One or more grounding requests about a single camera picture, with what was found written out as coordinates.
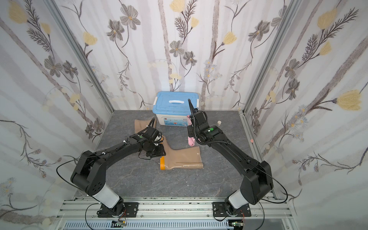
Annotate blue lid storage box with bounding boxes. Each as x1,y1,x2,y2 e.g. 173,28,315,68
152,91,199,127

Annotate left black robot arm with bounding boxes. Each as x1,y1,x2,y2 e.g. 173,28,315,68
56,134,165,217

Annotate aluminium rail frame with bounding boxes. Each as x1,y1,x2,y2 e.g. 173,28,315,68
51,197,297,230

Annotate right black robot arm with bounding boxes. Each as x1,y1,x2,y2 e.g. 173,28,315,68
187,108,280,216

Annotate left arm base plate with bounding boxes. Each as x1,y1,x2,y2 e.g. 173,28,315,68
97,202,139,218

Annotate tan rubber boot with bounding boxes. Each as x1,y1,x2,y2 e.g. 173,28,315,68
160,136,204,170
134,117,157,134

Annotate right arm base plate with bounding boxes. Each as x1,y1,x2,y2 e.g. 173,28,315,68
212,202,252,218

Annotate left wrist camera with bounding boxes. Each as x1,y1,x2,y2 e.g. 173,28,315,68
142,126,163,144

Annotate pink cleaning cloth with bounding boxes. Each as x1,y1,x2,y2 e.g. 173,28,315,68
187,115,195,147

